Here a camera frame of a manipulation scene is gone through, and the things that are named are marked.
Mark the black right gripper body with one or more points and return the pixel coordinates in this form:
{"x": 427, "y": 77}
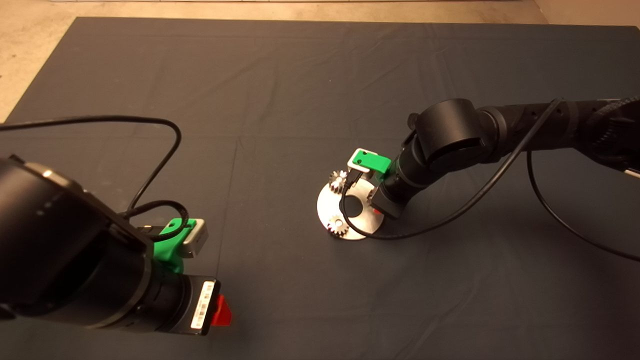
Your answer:
{"x": 390, "y": 202}

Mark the round metal carrier plate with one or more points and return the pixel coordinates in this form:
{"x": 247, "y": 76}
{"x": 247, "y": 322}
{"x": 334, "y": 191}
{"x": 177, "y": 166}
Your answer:
{"x": 330, "y": 210}

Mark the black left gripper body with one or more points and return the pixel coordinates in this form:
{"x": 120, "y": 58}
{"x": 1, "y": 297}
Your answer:
{"x": 199, "y": 305}

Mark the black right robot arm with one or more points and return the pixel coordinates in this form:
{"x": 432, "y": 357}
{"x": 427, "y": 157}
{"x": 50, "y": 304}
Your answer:
{"x": 460, "y": 135}

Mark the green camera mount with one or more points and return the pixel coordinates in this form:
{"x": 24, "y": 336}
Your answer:
{"x": 167, "y": 247}
{"x": 371, "y": 161}

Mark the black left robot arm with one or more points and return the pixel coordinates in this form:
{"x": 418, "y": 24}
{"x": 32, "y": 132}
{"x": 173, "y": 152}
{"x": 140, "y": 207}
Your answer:
{"x": 65, "y": 250}

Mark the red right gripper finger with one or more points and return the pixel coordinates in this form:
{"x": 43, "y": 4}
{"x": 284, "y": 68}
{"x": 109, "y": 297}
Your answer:
{"x": 378, "y": 211}

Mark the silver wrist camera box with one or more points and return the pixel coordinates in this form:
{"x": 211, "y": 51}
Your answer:
{"x": 196, "y": 239}
{"x": 351, "y": 166}

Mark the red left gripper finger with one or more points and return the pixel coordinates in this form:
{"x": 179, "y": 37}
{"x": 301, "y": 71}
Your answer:
{"x": 221, "y": 311}

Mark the steel planetary gear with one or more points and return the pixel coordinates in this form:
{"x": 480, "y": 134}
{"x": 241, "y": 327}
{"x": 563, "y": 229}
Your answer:
{"x": 372, "y": 195}
{"x": 339, "y": 182}
{"x": 339, "y": 228}

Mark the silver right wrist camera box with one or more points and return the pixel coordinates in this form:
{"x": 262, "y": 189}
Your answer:
{"x": 351, "y": 166}

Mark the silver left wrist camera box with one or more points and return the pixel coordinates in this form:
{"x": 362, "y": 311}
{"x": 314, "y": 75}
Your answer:
{"x": 196, "y": 239}

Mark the green left camera mount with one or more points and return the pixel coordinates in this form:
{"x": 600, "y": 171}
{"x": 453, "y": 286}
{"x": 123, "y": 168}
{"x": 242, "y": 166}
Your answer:
{"x": 167, "y": 247}

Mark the green right camera mount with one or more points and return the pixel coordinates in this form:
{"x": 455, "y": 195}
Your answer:
{"x": 371, "y": 161}

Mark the dark grey table cloth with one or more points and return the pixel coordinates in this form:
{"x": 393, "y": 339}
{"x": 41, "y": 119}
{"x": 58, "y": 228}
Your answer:
{"x": 320, "y": 75}

